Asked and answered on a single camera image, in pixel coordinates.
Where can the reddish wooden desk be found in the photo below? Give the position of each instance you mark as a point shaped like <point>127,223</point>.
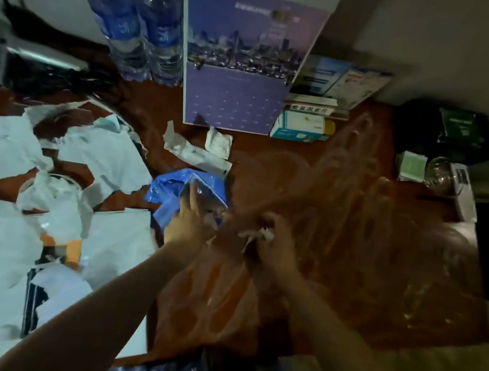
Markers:
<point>355,235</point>

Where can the person's right hand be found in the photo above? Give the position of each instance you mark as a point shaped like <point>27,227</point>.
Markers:
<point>277,247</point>

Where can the person's left hand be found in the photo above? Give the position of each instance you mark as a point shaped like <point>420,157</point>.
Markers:
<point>189,223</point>

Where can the person's right forearm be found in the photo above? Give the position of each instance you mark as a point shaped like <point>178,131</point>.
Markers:
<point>347,361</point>

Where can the white remote control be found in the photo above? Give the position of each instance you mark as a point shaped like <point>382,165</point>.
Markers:
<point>464,191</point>

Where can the small teal box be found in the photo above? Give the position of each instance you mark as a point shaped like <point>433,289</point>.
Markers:
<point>300,127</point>

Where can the blue plastic wrapper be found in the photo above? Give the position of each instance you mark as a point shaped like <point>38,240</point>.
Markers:
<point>169,189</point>

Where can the silver hair dryer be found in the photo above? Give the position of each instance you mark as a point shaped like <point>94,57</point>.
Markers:
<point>18,56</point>

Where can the person's left forearm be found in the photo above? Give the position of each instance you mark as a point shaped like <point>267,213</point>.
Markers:
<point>89,325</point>

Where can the clear glass ashtray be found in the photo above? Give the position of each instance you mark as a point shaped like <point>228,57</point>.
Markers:
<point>439,175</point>

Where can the white paper scrap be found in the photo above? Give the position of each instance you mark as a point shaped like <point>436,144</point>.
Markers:
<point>260,234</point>

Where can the small green white packet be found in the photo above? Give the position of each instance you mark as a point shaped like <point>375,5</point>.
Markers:
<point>412,166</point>

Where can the purple desk calendar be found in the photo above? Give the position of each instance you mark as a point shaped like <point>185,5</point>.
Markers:
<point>244,56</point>

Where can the white paper scraps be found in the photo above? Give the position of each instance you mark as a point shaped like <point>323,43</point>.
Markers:
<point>95,153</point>

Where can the small white box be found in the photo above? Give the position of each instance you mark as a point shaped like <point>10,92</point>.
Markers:
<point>312,104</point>

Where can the black tissue box green label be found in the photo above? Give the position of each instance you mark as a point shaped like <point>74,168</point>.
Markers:
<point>443,129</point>

